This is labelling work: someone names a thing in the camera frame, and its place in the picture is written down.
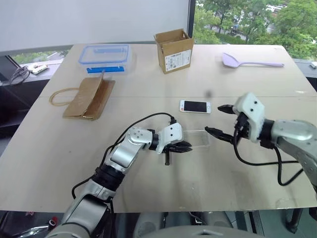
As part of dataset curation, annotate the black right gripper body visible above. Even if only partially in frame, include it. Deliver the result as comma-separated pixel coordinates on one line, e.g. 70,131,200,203
231,105,251,147

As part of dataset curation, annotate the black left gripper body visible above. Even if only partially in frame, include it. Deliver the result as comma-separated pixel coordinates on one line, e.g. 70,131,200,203
162,141,179,166

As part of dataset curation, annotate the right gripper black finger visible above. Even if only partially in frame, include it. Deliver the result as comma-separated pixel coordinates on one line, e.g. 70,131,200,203
217,104,235,115
205,126,235,143

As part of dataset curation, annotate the clear plastic phone case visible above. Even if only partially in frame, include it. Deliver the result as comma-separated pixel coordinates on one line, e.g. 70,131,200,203
181,128,211,149

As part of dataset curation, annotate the white smartphone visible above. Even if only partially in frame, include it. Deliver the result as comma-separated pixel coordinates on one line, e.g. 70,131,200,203
178,99,212,115

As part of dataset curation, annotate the lavender plastic spoon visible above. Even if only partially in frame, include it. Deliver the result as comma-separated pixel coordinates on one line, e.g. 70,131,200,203
221,52,285,68

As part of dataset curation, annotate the open cardboard box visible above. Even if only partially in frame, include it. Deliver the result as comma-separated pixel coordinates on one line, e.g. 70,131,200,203
154,28,195,75

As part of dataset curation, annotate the brown paper bag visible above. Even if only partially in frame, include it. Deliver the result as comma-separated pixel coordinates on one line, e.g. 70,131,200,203
49,72,116,122

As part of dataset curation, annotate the black table leg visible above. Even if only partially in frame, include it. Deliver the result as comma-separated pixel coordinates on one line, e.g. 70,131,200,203
284,208,304,234

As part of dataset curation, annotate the clear blue-rimmed plastic container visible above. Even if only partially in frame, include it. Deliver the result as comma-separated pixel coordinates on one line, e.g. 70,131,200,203
78,44,132,75

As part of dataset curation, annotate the white power strip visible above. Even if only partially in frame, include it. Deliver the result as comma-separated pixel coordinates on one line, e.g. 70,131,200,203
27,63,49,75

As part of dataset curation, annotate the black side furniture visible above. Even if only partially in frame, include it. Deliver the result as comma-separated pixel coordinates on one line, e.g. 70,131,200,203
0,55,52,138

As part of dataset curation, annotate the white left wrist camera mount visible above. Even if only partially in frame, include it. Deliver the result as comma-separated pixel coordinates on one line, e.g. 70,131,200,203
156,123,184,155

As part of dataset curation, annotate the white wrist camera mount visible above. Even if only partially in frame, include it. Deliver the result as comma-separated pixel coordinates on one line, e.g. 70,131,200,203
156,123,184,155
233,92,266,143

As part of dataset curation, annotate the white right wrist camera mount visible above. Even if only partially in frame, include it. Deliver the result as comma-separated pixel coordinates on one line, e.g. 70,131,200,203
233,92,266,143

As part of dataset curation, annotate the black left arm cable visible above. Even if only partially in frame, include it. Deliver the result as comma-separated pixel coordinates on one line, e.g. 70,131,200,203
71,113,177,199

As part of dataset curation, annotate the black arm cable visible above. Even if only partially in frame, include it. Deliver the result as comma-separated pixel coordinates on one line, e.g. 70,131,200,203
232,138,307,186
71,113,177,199

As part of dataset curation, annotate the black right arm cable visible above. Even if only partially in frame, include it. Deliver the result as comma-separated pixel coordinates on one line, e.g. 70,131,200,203
232,138,307,186

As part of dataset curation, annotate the dark window frame post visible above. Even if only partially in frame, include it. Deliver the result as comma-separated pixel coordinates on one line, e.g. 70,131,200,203
187,0,197,38

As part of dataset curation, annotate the grey cable bundle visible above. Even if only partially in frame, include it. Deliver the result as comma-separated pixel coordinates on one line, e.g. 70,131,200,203
9,65,31,86

